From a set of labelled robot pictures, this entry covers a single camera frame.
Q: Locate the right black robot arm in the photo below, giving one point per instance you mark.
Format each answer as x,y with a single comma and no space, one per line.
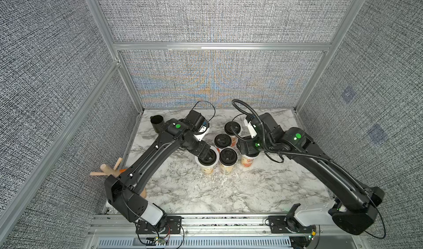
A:
354,208

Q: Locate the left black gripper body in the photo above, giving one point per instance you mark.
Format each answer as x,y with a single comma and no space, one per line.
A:
205,151

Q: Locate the paper cup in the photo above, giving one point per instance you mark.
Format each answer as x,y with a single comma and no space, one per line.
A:
246,160
234,141
207,170
226,170

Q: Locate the black lid front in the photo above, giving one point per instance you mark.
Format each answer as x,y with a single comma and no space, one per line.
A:
222,141
232,128

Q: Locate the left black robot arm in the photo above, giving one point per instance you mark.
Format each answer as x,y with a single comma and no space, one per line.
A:
123,192

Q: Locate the black cylindrical cup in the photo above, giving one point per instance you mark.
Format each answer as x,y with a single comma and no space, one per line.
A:
157,122

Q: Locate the wooden peg rack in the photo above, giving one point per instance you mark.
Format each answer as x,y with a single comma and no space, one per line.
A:
107,170

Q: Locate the black lid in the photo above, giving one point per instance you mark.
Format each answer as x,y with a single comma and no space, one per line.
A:
228,157
222,141
232,128
209,159

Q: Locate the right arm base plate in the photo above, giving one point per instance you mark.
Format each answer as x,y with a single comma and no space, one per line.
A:
279,225

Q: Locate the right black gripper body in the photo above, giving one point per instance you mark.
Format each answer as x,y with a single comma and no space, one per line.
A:
248,146

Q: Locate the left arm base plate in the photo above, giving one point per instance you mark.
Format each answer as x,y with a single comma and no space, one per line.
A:
172,225

